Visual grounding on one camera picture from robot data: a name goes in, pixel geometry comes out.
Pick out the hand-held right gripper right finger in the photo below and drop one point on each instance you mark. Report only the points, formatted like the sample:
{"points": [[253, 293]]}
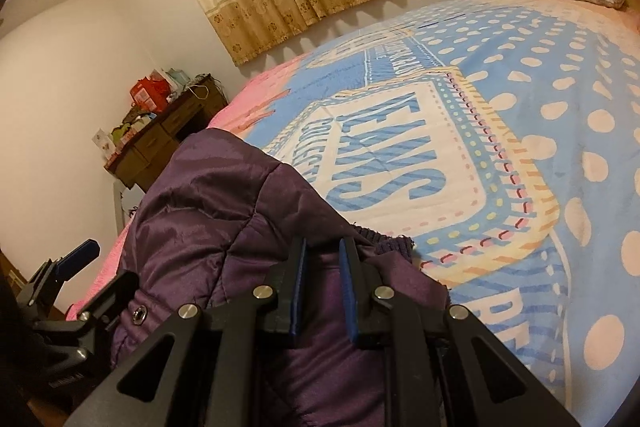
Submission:
{"points": [[347, 292]]}

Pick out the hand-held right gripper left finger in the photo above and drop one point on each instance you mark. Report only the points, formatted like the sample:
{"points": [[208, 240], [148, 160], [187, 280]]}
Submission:
{"points": [[297, 287]]}

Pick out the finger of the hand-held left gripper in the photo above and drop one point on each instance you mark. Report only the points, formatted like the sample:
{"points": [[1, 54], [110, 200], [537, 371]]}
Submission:
{"points": [[80, 254], [117, 294]]}

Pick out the purple quilted jacket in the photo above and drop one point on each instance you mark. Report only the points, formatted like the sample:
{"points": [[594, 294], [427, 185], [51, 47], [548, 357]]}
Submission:
{"points": [[215, 217]]}

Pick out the pink blanket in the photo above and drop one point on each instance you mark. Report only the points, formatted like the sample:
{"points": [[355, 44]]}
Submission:
{"points": [[95, 277]]}

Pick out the white card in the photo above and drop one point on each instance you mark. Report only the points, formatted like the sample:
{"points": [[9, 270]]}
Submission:
{"points": [[103, 146]]}

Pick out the brown wooden desk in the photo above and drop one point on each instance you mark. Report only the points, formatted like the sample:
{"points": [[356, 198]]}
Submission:
{"points": [[165, 127]]}

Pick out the red bag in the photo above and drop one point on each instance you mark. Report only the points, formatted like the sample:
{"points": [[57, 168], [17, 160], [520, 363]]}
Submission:
{"points": [[147, 94]]}

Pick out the pale teal box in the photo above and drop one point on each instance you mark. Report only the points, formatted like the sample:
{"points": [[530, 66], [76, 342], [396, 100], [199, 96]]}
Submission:
{"points": [[176, 82]]}

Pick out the blue dotted printed bedsheet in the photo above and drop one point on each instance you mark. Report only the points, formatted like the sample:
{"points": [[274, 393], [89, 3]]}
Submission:
{"points": [[500, 132]]}

